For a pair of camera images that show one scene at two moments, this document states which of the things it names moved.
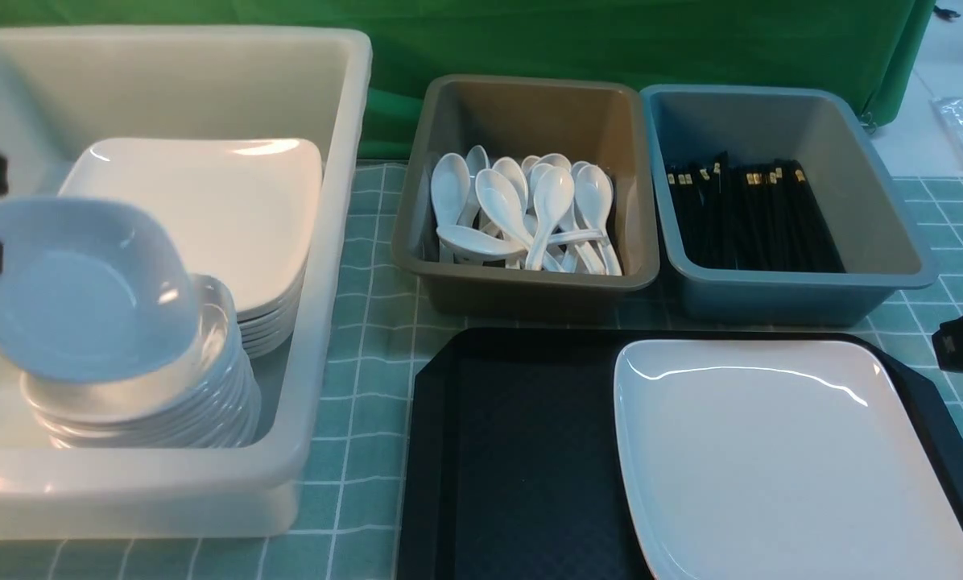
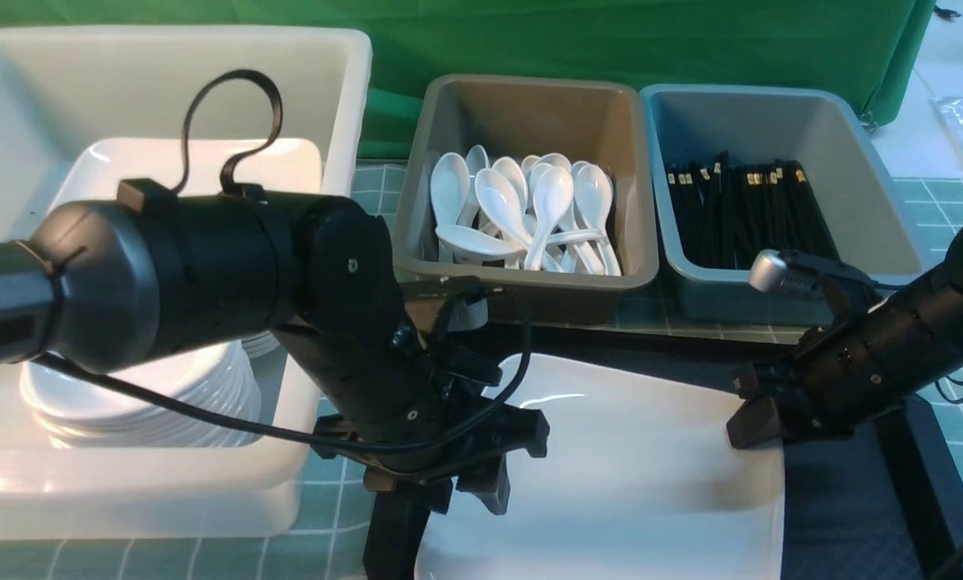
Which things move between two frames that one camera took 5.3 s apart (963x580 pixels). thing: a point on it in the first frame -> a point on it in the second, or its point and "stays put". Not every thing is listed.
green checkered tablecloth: (347, 522) stays put
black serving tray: (510, 465) -> (855, 506)
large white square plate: (781, 459) -> (641, 480)
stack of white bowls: (207, 398) stays put
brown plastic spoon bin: (593, 122) stays put
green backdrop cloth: (867, 47) stays put
